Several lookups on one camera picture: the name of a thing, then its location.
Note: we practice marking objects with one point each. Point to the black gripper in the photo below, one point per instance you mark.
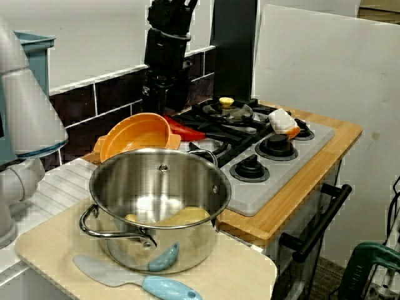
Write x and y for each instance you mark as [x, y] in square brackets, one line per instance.
[167, 53]

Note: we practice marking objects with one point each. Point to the red toy pepper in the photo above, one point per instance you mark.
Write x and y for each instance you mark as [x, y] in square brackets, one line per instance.
[184, 131]

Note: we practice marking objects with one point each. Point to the white toy bread slice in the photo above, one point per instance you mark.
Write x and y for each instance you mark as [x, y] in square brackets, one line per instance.
[281, 122]

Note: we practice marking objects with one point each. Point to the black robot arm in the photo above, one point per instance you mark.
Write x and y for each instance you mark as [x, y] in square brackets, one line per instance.
[168, 15]

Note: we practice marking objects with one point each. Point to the dark tile backsplash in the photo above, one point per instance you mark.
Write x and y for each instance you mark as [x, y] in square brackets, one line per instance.
[109, 93]

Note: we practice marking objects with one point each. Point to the glass lid yellow knob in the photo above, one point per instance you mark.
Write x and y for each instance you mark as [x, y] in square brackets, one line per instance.
[231, 114]

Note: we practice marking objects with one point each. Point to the dark grey side panel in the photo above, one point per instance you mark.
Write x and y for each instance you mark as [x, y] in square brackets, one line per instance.
[234, 47]

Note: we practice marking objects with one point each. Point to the black burner grate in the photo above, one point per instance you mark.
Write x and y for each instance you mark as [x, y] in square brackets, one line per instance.
[225, 157]
[265, 109]

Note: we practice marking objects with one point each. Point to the stainless steel pot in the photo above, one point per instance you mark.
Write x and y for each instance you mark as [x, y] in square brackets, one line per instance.
[150, 184]

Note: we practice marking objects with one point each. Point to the white kitchen back panel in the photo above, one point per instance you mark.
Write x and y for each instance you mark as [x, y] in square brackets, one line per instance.
[93, 37]

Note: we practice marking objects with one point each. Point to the black stove knob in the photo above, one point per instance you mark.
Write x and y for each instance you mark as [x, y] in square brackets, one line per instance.
[250, 168]
[304, 129]
[278, 143]

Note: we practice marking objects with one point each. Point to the yellow toy food piece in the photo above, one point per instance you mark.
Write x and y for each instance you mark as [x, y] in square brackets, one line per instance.
[187, 215]

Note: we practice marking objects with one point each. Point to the teal plastic box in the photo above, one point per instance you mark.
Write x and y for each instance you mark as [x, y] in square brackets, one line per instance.
[39, 62]

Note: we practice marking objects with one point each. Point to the grey stove top plate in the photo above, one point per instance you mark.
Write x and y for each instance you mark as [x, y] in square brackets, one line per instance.
[250, 200]

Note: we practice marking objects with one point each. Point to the white sink drainboard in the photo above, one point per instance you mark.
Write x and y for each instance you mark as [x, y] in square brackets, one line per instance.
[62, 184]

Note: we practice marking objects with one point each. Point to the grey toy faucet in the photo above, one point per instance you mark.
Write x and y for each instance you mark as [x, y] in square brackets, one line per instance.
[28, 109]

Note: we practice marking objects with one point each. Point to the white foam board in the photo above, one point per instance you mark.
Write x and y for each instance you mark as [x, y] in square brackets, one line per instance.
[328, 78]

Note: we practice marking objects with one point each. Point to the light wooden cutting board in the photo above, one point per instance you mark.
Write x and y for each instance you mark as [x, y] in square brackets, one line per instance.
[234, 265]

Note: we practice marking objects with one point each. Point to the white toy kitchen cabinet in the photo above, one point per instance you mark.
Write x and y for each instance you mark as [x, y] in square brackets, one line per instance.
[281, 281]

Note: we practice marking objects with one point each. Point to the brown cardboard box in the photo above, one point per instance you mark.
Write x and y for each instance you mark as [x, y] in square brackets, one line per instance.
[379, 11]

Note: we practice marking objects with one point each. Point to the green clamp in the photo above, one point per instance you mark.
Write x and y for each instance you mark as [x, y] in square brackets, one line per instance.
[359, 268]

